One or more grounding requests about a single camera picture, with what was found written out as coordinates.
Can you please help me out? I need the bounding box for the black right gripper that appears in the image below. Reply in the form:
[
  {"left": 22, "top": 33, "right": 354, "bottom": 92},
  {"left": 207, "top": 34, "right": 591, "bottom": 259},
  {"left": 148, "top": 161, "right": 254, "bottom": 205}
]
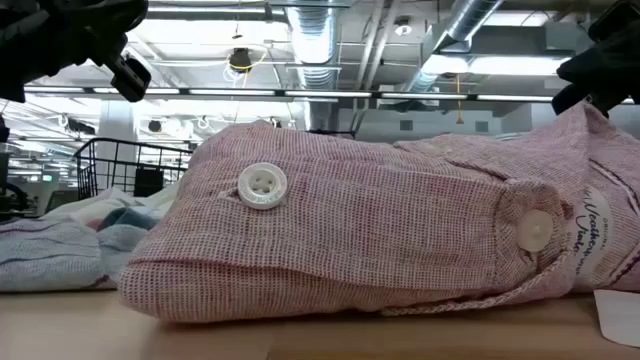
[{"left": 551, "top": 0, "right": 640, "bottom": 119}]

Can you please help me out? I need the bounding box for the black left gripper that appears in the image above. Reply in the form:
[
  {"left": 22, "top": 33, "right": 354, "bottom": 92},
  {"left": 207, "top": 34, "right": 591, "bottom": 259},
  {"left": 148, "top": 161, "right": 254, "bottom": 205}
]
[{"left": 0, "top": 0, "right": 152, "bottom": 104}]

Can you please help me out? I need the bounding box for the dark blue sock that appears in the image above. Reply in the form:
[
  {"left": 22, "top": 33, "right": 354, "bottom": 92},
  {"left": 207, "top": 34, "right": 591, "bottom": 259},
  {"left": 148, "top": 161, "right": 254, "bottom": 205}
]
[{"left": 96, "top": 206, "right": 167, "bottom": 234}]

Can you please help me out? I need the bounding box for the blue striped button shirt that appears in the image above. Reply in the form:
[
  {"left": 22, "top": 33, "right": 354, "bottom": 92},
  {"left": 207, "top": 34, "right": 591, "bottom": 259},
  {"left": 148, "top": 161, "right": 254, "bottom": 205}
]
[{"left": 0, "top": 216, "right": 132, "bottom": 293}]

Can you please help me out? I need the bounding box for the white paper tag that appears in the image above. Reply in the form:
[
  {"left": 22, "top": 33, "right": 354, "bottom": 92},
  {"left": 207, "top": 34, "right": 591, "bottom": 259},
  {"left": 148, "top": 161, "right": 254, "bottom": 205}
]
[{"left": 593, "top": 288, "right": 640, "bottom": 349}]

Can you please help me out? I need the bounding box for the pink checked button shirt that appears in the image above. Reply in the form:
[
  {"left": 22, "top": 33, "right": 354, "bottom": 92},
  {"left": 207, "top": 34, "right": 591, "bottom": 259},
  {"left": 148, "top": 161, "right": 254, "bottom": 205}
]
[{"left": 118, "top": 101, "right": 640, "bottom": 324}]

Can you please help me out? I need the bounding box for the white building column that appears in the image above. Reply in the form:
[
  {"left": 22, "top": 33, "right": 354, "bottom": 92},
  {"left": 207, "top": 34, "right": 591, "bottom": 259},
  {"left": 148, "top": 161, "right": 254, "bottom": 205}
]
[{"left": 97, "top": 102, "right": 139, "bottom": 197}]

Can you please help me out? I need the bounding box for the black ceiling lamp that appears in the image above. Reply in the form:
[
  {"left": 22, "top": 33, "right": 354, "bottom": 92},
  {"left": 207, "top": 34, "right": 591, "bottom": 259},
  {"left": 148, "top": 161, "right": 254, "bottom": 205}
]
[{"left": 228, "top": 46, "right": 254, "bottom": 75}]

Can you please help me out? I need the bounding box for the yellow hanging tag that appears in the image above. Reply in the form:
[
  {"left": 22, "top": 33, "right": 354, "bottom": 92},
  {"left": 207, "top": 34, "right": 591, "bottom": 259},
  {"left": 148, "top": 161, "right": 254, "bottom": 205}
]
[{"left": 453, "top": 73, "right": 465, "bottom": 126}]

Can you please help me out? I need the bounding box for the long linear ceiling light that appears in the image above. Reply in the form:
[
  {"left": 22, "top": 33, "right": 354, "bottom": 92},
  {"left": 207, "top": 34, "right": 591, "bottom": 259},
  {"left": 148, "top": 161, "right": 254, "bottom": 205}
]
[{"left": 23, "top": 85, "right": 636, "bottom": 105}]

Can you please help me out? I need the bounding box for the silver round air duct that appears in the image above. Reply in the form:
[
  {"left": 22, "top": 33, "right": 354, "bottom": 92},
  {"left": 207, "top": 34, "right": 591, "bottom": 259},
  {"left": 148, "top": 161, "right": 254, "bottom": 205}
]
[
  {"left": 402, "top": 0, "right": 505, "bottom": 95},
  {"left": 283, "top": 0, "right": 342, "bottom": 132}
]

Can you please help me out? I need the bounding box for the black wire basket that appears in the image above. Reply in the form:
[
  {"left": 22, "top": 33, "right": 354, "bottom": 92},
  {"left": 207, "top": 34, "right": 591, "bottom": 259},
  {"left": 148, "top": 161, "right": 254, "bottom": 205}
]
[{"left": 73, "top": 137, "right": 195, "bottom": 201}]

